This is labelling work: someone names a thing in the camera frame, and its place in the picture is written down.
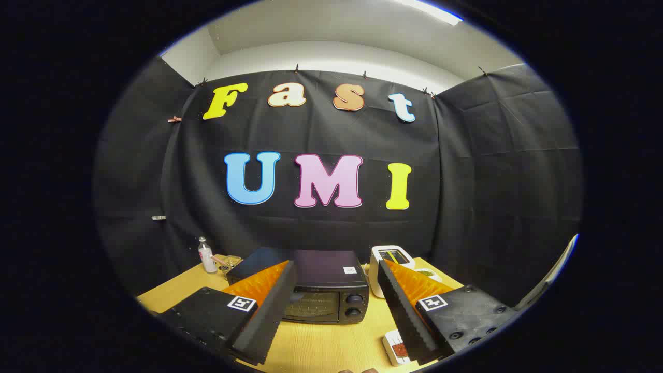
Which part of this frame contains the clear bottle with red label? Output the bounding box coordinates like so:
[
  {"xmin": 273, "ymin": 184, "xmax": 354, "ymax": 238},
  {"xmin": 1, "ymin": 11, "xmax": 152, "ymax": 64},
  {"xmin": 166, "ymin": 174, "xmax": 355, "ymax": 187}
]
[{"xmin": 198, "ymin": 237, "xmax": 218, "ymax": 274}]

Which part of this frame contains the white bread toaster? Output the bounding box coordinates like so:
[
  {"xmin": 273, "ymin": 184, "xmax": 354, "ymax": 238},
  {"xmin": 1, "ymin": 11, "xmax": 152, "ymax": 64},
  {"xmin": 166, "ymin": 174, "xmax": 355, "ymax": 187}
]
[{"xmin": 369, "ymin": 245, "xmax": 416, "ymax": 299}]

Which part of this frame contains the white rectangular plate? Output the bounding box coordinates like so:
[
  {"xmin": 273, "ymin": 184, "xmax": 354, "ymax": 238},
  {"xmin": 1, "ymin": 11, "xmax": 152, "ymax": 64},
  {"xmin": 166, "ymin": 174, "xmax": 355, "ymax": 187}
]
[{"xmin": 382, "ymin": 329, "xmax": 413, "ymax": 367}]

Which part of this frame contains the clear plastic container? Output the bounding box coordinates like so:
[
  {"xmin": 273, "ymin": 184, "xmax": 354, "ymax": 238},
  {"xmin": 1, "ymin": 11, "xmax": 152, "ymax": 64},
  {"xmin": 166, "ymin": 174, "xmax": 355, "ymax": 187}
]
[{"xmin": 215, "ymin": 254, "xmax": 243, "ymax": 278}]

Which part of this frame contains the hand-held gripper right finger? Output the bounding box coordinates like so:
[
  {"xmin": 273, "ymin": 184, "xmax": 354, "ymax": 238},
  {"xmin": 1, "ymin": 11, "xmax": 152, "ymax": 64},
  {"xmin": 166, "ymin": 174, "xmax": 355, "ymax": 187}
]
[{"xmin": 377, "ymin": 259, "xmax": 518, "ymax": 366}]

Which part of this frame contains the black toaster oven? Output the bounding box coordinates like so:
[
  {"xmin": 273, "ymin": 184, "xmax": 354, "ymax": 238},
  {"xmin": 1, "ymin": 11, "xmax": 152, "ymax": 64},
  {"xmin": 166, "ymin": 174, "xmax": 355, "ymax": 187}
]
[{"xmin": 226, "ymin": 247, "xmax": 370, "ymax": 325}]

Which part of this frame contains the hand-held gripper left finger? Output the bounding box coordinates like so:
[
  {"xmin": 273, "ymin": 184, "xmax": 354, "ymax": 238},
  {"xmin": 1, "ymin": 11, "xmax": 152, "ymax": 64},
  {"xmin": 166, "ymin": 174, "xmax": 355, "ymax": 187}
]
[{"xmin": 155, "ymin": 260, "xmax": 298, "ymax": 366}]

